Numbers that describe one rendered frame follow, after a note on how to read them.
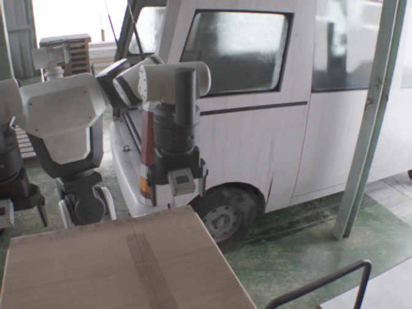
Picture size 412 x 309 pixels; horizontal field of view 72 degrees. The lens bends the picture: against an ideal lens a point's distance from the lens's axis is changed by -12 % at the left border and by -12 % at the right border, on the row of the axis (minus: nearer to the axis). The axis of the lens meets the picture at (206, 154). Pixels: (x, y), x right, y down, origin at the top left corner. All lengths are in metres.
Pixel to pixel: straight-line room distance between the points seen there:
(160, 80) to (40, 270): 0.47
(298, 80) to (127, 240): 1.41
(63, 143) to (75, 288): 0.47
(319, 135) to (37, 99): 1.69
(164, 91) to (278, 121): 1.38
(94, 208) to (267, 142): 1.15
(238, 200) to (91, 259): 1.42
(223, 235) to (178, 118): 1.71
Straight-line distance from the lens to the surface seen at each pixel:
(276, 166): 2.02
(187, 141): 0.59
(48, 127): 0.99
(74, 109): 0.98
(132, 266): 0.70
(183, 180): 0.60
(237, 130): 1.76
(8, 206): 0.61
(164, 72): 0.56
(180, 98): 0.53
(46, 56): 1.06
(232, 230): 2.21
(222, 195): 1.95
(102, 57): 5.83
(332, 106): 2.12
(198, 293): 0.64
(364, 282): 1.21
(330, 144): 2.24
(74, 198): 1.08
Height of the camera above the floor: 1.60
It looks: 27 degrees down
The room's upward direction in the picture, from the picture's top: 1 degrees clockwise
